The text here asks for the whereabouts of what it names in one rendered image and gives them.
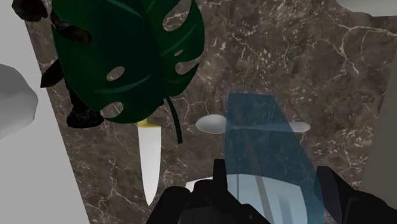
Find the grey spoon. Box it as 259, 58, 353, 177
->
195, 114, 312, 135

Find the white knife with yellow handle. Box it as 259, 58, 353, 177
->
137, 118, 162, 206

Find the grey rounded object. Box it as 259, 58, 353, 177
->
0, 63, 39, 141

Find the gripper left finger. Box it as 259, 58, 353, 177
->
145, 158, 230, 224

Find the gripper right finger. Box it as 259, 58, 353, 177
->
314, 165, 397, 224

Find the green leaf house plant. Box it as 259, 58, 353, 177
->
11, 0, 205, 144

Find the blue translucent glass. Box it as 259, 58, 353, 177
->
223, 92, 325, 224

